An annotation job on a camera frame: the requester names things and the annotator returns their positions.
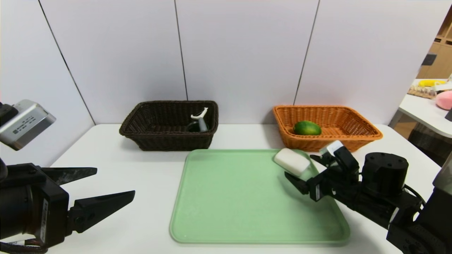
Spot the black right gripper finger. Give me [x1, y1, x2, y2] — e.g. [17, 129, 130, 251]
[309, 154, 335, 168]
[284, 171, 310, 195]

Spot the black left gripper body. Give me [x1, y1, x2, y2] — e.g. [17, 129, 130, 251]
[0, 163, 70, 249]

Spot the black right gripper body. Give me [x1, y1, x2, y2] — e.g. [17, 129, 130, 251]
[307, 167, 362, 209]

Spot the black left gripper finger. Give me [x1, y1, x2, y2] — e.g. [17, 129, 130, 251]
[66, 190, 136, 237]
[41, 167, 97, 186]

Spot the white soap bar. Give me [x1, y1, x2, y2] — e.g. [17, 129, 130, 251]
[274, 148, 311, 177]

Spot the green lime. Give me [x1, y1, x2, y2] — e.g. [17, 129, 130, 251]
[293, 120, 322, 136]

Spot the white peeler with gray handle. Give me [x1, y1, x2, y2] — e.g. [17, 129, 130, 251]
[191, 108, 209, 133]

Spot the glass cup with black handle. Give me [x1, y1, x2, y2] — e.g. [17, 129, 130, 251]
[186, 121, 209, 133]

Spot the orange wicker basket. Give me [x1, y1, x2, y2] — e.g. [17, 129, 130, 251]
[273, 105, 383, 153]

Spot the dark brown wicker basket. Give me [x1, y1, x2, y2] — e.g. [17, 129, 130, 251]
[119, 101, 219, 151]

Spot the light green plastic tray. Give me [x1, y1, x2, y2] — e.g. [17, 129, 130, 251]
[169, 149, 350, 244]

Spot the white side table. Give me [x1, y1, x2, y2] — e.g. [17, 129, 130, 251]
[388, 79, 452, 139]

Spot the dark wicker bin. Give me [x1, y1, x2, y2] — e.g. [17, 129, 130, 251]
[408, 123, 452, 166]

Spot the brown wooden rack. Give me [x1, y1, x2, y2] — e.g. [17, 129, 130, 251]
[407, 86, 436, 99]

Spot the yellow toy banana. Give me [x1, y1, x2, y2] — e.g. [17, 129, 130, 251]
[418, 79, 447, 87]

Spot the pink round plush toy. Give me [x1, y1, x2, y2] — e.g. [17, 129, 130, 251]
[435, 90, 452, 110]

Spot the light wooden shelf unit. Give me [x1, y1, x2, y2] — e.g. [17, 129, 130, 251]
[417, 4, 452, 80]

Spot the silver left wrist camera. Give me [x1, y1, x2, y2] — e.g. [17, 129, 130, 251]
[0, 99, 57, 151]

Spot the dark wall-mounted box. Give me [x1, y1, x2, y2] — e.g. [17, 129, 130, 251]
[420, 53, 437, 67]

